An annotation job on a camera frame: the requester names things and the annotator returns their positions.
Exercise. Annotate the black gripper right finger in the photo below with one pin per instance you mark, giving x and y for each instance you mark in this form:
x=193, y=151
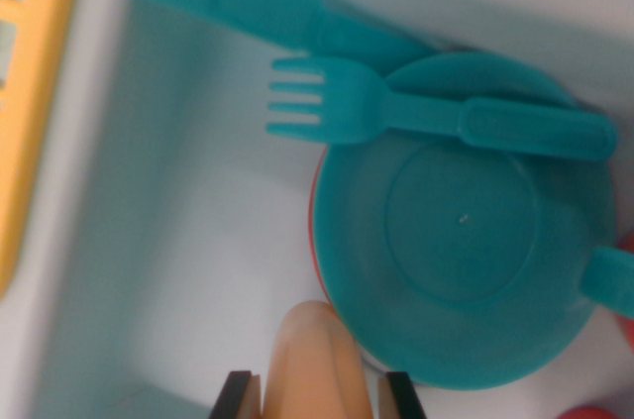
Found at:
x=400, y=399

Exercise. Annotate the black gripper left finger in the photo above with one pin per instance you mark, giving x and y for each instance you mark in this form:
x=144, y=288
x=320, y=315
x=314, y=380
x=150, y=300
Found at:
x=240, y=399

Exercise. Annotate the cream detergent bottle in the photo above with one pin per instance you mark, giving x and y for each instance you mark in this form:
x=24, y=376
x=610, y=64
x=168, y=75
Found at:
x=312, y=369

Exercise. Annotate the light blue toy sink unit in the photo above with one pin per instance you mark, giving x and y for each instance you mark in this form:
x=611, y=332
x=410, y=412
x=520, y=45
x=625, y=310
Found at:
x=173, y=191

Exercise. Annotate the teal plastic bowl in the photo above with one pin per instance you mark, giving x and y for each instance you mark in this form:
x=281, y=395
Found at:
x=446, y=265

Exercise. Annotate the red plastic bowl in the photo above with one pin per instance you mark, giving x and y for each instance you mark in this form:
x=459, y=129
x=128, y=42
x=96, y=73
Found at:
x=314, y=240

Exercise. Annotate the teal plastic fork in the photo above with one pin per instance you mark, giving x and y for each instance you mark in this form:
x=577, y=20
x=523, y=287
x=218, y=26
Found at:
x=446, y=114

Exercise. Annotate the teal plastic plate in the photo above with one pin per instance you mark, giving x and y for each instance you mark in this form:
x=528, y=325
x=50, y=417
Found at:
x=470, y=74

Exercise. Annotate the yellow plastic dish rack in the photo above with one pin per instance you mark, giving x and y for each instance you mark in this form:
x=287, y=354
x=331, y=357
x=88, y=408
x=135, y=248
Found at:
x=39, y=92

